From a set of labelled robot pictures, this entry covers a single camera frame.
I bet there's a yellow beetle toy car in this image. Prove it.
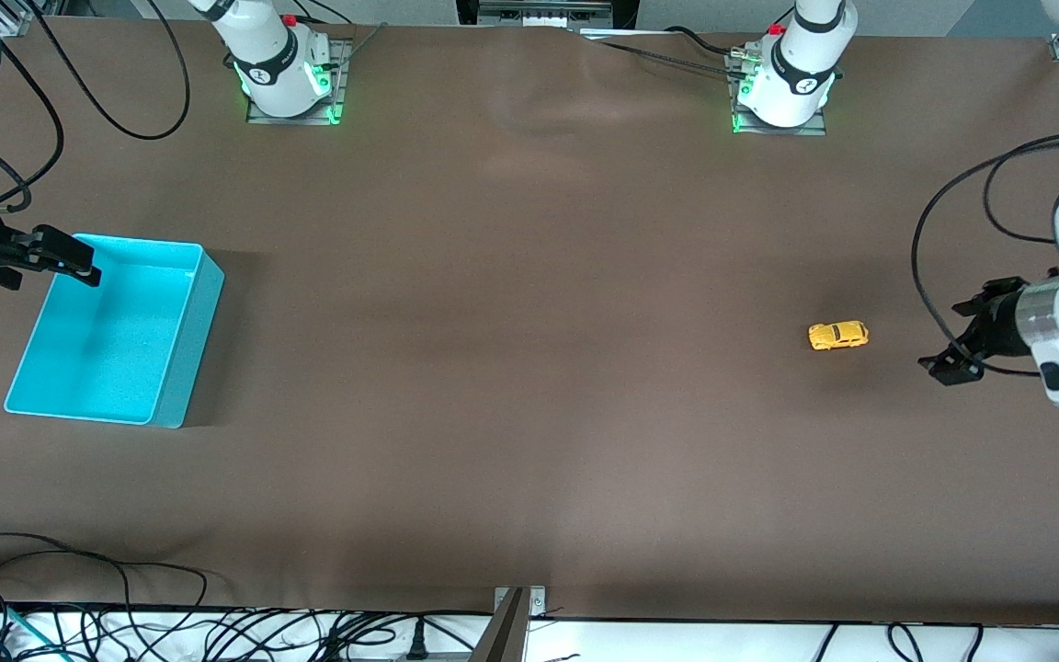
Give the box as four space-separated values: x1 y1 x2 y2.
807 320 871 353

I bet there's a teal plastic bin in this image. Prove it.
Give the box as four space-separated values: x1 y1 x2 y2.
4 234 225 429

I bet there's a black equipment box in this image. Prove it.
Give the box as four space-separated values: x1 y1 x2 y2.
456 0 638 30

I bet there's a grey power strip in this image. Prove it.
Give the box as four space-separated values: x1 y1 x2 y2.
336 649 477 662

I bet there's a long black arm cable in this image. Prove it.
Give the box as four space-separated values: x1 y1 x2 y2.
913 129 1059 378

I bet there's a black looping arm cable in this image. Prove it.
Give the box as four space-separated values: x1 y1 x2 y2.
24 0 192 142

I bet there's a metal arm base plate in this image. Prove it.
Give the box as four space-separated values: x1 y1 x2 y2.
729 51 830 137
247 39 347 126

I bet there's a grey base cable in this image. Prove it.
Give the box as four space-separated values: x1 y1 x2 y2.
323 20 390 71
598 39 742 76

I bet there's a black base cable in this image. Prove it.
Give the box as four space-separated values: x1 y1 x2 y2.
663 26 751 62

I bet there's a small metal bracket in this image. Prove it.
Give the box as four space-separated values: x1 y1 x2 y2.
493 586 548 619

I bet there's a grey camera mount pole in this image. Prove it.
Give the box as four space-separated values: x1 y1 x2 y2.
470 588 527 662

